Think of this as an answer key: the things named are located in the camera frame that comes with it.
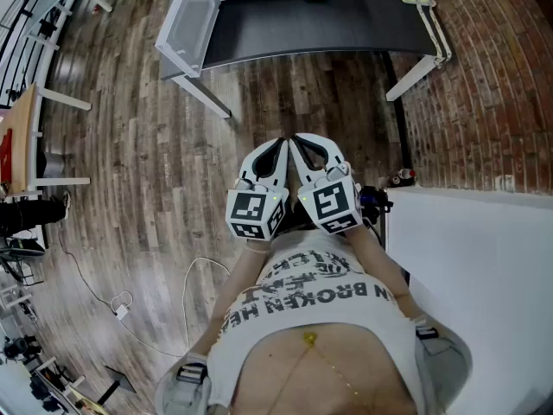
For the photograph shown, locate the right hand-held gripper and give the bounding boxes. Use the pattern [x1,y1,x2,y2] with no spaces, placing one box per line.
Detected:
[289,133,363,235]

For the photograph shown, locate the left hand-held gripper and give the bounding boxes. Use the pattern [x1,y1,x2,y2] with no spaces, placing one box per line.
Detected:
[225,137,289,240]

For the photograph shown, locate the white microwave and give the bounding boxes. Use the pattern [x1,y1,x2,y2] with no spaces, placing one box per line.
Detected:
[155,0,336,80]

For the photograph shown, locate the person's left forearm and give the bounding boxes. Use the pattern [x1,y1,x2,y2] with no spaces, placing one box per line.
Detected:
[188,238,277,358]

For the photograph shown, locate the person's right forearm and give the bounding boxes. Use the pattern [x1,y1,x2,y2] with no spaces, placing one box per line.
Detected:
[343,225,427,323]

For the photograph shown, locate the red and white bottle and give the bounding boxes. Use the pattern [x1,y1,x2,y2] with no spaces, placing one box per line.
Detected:
[388,167,418,188]

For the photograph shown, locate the black table with white legs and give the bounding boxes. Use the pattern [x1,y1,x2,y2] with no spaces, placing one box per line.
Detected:
[159,0,453,119]

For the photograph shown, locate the person's white printed shirt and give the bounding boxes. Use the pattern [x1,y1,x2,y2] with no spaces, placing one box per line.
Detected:
[207,231,429,411]

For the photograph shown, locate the white cabinet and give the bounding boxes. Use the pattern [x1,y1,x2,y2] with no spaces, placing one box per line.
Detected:
[385,187,553,415]

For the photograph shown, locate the grey waste bin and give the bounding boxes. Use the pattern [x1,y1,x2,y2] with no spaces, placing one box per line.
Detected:
[41,151,71,180]

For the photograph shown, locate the wooden table with white legs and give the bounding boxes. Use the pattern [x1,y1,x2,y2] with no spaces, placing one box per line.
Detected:
[0,82,92,198]

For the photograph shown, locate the red object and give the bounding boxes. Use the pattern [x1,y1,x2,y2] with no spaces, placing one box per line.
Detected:
[0,128,14,182]

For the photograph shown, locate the white floor cable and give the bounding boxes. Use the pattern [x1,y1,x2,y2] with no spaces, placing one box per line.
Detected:
[181,256,232,350]

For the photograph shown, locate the gold necklace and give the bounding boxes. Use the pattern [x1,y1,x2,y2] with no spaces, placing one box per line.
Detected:
[276,330,372,405]

